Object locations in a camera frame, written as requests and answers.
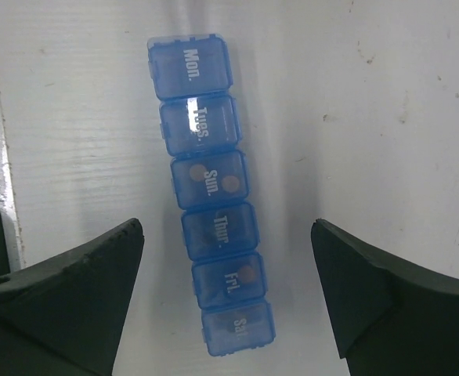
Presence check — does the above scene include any blue weekly pill organizer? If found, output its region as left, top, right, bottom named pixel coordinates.
left=147, top=34, right=276, bottom=356

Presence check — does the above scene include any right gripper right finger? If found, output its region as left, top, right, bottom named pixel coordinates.
left=311, top=219, right=459, bottom=375

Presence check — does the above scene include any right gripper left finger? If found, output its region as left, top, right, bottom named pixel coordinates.
left=0, top=218, right=144, bottom=375

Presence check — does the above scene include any tan round pill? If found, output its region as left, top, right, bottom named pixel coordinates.
left=237, top=265, right=256, bottom=284
left=189, top=164, right=207, bottom=182
left=222, top=175, right=240, bottom=193

